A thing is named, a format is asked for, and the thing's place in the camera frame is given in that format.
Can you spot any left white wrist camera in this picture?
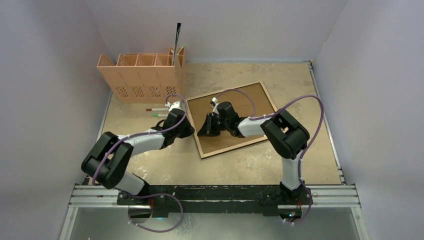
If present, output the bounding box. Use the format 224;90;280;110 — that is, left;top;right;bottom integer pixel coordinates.
165;100;185;113

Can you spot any aluminium rail frame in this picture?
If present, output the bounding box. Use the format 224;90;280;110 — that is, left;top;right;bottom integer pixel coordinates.
68;61;370;240

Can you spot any orange perforated organizer rack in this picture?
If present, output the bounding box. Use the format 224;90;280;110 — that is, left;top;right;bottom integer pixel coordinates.
97;46;186;104

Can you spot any black flat strip in rack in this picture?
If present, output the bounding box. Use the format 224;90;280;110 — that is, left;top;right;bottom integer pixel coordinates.
171;22;182;66

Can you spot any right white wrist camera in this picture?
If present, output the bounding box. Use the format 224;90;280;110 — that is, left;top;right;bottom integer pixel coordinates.
210;97;219;115

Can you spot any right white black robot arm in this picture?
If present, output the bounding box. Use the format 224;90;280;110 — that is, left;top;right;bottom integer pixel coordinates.
197;101;310;204

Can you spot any red capped white marker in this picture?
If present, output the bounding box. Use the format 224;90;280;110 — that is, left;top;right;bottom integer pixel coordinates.
145;108;168;112

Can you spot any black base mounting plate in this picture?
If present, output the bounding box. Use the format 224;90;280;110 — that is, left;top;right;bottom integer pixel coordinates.
117;184;313;219

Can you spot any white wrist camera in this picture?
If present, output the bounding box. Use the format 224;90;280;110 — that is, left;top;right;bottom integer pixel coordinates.
210;97;219;115
165;100;185;113

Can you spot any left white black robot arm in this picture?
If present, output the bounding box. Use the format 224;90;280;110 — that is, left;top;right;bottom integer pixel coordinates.
81;108;195;205

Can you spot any wooden picture frame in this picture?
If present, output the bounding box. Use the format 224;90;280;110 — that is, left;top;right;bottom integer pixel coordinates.
185;80;279;161

